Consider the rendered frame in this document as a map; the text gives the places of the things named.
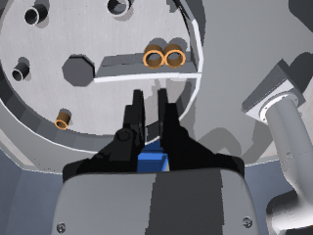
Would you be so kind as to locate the bronze bushing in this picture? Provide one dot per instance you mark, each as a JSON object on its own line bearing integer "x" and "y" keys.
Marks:
{"x": 153, "y": 64}
{"x": 176, "y": 63}
{"x": 62, "y": 120}

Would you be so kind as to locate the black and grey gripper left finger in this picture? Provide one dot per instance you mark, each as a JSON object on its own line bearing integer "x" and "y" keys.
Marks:
{"x": 128, "y": 143}

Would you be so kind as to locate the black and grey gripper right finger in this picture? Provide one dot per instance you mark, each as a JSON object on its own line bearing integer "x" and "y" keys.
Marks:
{"x": 186, "y": 152}

